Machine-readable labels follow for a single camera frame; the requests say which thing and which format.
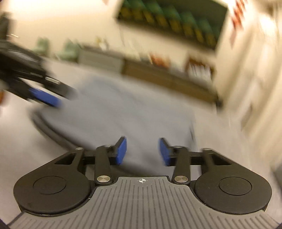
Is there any blue-grey garment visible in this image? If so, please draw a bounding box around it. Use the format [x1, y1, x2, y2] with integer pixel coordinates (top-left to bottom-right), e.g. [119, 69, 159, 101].
[33, 75, 196, 177]

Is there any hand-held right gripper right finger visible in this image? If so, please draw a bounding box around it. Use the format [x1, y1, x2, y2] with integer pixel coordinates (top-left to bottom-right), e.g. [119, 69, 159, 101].
[158, 138, 233, 185]

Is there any red fruit plate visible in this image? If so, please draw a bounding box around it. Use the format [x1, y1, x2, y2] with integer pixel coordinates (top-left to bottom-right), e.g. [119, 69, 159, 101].
[150, 53, 171, 67]

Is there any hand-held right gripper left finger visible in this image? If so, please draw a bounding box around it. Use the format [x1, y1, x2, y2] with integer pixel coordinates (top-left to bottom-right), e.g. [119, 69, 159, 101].
[54, 137, 127, 185]

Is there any cream curtain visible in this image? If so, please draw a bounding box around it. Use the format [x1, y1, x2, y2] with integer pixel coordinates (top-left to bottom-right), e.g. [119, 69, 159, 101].
[218, 0, 282, 172]

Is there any grey television cabinet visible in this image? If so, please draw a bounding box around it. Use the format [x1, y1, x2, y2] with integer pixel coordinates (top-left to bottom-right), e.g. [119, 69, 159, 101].
[77, 44, 222, 105]

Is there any red knot wall ornament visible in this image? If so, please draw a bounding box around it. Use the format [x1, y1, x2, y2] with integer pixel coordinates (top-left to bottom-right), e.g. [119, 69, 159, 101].
[229, 0, 250, 45]

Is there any large green stool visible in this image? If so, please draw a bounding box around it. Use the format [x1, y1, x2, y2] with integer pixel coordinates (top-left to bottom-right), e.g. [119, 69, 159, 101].
[62, 40, 82, 60]

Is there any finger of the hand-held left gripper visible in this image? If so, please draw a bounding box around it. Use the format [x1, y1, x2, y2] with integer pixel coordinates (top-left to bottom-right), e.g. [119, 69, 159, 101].
[42, 75, 77, 100]
[4, 84, 63, 108]

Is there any grey storage box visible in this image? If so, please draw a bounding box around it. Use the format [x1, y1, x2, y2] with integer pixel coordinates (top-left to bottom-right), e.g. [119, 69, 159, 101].
[187, 57, 214, 82]

